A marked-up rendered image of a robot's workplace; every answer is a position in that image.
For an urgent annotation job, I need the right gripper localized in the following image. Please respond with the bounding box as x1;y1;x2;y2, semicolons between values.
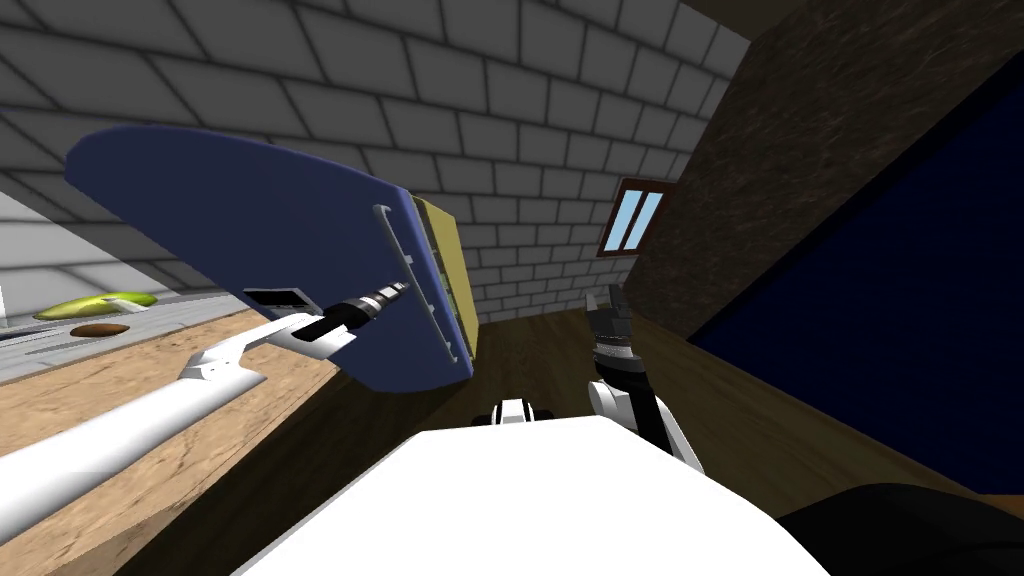
585;283;637;348

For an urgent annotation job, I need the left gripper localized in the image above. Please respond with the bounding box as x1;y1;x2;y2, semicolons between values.
368;280;413;316

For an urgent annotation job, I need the yellow cupboard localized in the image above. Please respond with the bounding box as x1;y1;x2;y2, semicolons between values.
411;195;482;363

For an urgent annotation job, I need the brown framed window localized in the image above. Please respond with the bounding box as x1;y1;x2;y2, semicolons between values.
598;178;675;259

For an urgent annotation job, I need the blue cupboard door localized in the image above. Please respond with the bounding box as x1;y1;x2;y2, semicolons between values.
63;123;478;395

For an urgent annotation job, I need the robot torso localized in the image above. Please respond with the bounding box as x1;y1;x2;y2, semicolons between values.
231;397;833;576

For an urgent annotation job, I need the dark blue framed panel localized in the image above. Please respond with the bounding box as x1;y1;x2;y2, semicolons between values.
686;47;1024;499

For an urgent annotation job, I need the green flat dish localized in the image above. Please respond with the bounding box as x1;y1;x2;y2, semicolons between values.
35;291;159;322

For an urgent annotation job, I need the grey bar handle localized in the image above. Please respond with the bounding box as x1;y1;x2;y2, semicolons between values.
371;203;460;366

